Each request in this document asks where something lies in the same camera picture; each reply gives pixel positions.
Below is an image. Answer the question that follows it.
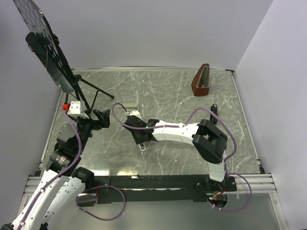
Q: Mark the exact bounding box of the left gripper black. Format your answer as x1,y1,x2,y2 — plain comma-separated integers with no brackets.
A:
71,108,109,152

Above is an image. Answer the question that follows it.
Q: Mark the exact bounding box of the blue stapler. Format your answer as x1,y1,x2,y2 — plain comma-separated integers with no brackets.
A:
139,143,146,151

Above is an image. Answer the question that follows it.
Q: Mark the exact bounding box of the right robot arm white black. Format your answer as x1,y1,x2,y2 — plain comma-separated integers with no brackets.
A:
124,115,228,191

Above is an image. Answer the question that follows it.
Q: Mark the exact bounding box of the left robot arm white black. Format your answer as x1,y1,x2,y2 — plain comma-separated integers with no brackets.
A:
1,110,110,230

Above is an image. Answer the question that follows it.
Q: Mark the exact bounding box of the beige stapler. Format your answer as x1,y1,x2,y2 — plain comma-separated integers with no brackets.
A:
122,103,139,110

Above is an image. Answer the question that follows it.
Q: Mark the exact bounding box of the black tripod stand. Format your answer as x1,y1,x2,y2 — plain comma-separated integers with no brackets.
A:
73,74,115,111

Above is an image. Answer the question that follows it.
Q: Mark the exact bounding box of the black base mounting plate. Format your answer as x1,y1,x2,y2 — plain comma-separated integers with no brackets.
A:
81,174,237,204

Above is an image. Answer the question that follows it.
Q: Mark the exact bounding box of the brown wooden metronome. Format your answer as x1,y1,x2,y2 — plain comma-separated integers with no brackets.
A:
191,63,210,97

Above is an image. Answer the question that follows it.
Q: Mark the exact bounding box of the black perforated panel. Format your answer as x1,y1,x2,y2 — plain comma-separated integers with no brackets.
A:
14,0,75,93

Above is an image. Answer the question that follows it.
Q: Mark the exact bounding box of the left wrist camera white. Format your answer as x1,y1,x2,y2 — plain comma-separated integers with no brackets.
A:
61,101,89,118

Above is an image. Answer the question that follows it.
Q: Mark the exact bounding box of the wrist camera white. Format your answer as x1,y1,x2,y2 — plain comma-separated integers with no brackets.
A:
61,101,89,118
125,110,142,119

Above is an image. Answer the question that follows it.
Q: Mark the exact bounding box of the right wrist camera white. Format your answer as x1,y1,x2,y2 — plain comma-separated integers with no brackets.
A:
125,110,142,119

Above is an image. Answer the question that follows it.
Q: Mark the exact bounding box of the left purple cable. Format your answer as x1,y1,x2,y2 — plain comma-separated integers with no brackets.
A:
16,107,83,230

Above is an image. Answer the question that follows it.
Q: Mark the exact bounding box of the purple cable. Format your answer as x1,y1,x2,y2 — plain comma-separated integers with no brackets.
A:
112,103,238,178
16,107,83,230

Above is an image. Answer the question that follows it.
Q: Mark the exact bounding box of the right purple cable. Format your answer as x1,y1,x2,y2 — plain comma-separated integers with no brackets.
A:
112,103,238,178

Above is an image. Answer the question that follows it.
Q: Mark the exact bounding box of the aluminium rail frame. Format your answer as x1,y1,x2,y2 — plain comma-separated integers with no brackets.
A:
22,174,277,197

